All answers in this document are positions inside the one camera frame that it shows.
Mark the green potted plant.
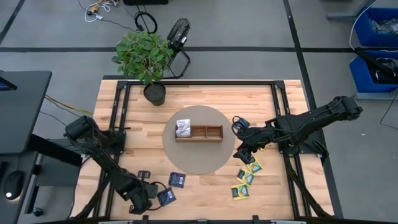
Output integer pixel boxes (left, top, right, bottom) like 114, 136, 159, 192
111, 30, 174, 106

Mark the wooden organizer box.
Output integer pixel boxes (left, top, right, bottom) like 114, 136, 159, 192
174, 124, 224, 143

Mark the grey stand leg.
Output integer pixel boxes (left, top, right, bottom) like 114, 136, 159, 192
326, 0, 379, 20

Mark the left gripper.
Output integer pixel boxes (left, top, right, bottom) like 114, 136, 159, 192
123, 170, 159, 215

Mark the black desk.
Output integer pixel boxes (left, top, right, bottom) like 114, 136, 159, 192
0, 70, 83, 224

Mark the dark blue tea packet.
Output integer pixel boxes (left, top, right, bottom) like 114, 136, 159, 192
167, 171, 187, 189
157, 187, 177, 207

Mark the coiled black cable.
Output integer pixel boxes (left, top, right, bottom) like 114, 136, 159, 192
134, 11, 158, 34

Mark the computer monitor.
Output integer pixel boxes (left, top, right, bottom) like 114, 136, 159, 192
0, 76, 18, 91

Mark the black floor cable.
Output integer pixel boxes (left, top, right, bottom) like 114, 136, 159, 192
379, 90, 398, 131

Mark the black floor fan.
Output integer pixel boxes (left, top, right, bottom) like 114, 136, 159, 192
163, 17, 192, 80

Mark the black aluminium table frame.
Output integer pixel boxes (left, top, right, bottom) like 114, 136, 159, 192
70, 80, 335, 218

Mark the yellow tea packet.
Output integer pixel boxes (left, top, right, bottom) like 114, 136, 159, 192
230, 183, 250, 201
247, 157, 264, 174
235, 167, 256, 187

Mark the white yellow cable bundle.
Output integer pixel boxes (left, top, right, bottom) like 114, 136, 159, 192
77, 0, 119, 23

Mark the clear plastic bag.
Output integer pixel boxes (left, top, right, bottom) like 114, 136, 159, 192
371, 18, 398, 34

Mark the black box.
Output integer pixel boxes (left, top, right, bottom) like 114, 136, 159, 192
123, 0, 169, 6

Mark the black computer mouse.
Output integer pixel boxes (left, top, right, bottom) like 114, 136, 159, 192
3, 170, 25, 202

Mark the blue storage bin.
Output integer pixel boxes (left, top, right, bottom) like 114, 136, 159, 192
349, 49, 398, 94
354, 6, 398, 47

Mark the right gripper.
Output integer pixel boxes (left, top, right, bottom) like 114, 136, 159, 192
233, 130, 269, 165

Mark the round grey mat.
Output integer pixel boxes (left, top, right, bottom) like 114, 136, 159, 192
162, 105, 236, 175

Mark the black bar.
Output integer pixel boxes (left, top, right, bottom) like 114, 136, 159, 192
354, 47, 398, 82

